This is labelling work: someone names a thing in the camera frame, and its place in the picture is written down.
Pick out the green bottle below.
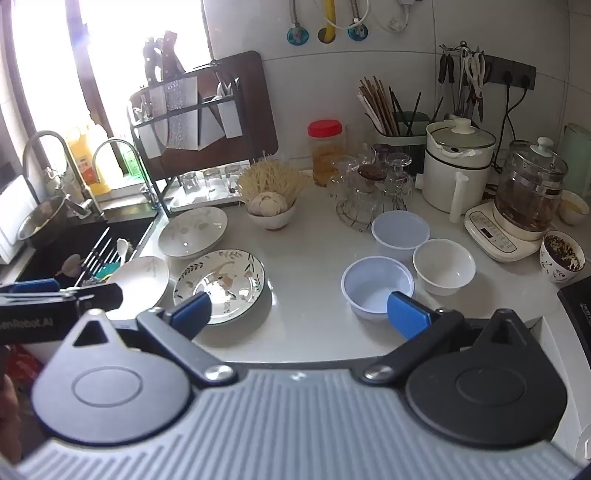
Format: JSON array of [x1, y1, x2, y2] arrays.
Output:
[[120, 143, 141, 178]]

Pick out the bundle of dark chopsticks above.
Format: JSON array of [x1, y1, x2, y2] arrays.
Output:
[[388, 88, 423, 137]]

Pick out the hanging utensil rack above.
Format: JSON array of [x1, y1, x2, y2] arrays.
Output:
[[436, 41, 488, 123]]

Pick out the white ceramic bowl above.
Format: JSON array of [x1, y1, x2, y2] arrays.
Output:
[[412, 239, 476, 296]]

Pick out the red lid clear jar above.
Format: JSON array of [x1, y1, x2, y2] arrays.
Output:
[[308, 120, 347, 188]]

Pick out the sink cutlery rack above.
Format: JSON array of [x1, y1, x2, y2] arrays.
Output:
[[74, 226, 139, 284]]

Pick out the white box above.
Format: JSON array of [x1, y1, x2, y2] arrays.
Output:
[[0, 175, 38, 266]]

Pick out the yellow bottle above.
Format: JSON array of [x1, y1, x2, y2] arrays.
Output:
[[65, 122, 114, 195]]

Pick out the pale green appliance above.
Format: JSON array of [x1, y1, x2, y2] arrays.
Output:
[[556, 122, 591, 199]]

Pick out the leaf print bowl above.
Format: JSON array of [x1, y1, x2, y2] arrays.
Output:
[[539, 229, 586, 284]]

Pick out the grey flower print plate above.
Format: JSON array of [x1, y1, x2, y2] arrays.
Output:
[[158, 206, 229, 259]]

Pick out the white drip tray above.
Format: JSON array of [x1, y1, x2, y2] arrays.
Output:
[[168, 182, 245, 213]]

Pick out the wire basket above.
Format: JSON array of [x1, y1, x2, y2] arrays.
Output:
[[327, 144, 415, 220]]

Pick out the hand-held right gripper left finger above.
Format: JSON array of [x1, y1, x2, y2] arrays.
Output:
[[60, 292, 238, 389]]

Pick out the dark brown cutting board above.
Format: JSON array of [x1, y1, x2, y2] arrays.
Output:
[[152, 51, 279, 169]]

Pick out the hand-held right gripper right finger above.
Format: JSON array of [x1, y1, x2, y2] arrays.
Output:
[[353, 292, 539, 386]]

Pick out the yellow wall hose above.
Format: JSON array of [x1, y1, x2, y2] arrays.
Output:
[[318, 0, 339, 43]]

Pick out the bundle of wooden chopsticks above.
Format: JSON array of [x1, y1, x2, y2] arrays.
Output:
[[358, 78, 402, 137]]

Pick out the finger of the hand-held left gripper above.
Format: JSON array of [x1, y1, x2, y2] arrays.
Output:
[[0, 279, 62, 295], [74, 282, 125, 320]]

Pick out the pale straw bundle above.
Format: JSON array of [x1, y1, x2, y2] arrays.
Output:
[[237, 157, 312, 208]]

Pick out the white wall cable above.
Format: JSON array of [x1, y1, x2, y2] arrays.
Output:
[[365, 0, 419, 34]]

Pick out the steel pot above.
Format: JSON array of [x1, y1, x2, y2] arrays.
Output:
[[16, 196, 70, 250]]

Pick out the patterned cleaver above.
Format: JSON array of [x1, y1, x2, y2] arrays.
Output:
[[159, 31, 200, 151]]

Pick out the garlic bulbs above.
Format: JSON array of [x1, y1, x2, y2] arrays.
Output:
[[249, 191, 288, 216]]

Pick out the green leaf print plate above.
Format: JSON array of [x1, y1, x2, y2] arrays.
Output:
[[173, 249, 266, 325]]

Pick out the white faint leaf plate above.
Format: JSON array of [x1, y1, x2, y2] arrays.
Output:
[[104, 256, 171, 319]]

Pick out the braided metal hose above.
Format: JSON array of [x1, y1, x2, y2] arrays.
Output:
[[286, 0, 309, 46], [347, 0, 369, 41]]

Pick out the plain cleaver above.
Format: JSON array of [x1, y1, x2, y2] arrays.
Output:
[[137, 38, 170, 157]]

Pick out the black knife rack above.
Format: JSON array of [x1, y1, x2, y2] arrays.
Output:
[[127, 60, 245, 217]]

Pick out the pale green chopstick holder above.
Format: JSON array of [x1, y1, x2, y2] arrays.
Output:
[[373, 111, 430, 172]]

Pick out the white kettle base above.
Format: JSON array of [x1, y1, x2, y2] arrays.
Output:
[[464, 200, 557, 263]]

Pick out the glass electric kettle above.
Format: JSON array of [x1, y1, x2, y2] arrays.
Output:
[[494, 136, 570, 234]]

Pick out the white handled scissors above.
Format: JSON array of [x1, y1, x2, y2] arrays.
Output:
[[464, 52, 486, 101]]

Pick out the black wall power strip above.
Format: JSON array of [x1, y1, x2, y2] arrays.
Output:
[[480, 54, 537, 90]]

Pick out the small cream bowl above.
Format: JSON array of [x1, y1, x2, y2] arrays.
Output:
[[558, 189, 591, 226]]

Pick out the curved steel faucet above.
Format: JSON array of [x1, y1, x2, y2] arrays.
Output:
[[92, 138, 158, 207]]

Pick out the black power cable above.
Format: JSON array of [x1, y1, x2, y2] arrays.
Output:
[[493, 76, 517, 162]]

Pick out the tall steel faucet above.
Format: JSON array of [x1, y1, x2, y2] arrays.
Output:
[[22, 130, 95, 220]]

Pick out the wire cup rack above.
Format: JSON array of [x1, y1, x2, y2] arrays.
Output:
[[335, 200, 403, 232]]

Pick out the black induction cooker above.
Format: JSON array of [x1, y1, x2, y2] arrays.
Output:
[[556, 277, 591, 356]]

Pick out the black sink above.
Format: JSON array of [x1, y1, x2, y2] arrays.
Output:
[[14, 205, 160, 288]]

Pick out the pale blue plastic bowl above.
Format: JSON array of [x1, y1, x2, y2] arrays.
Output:
[[341, 257, 415, 322], [371, 211, 431, 260]]

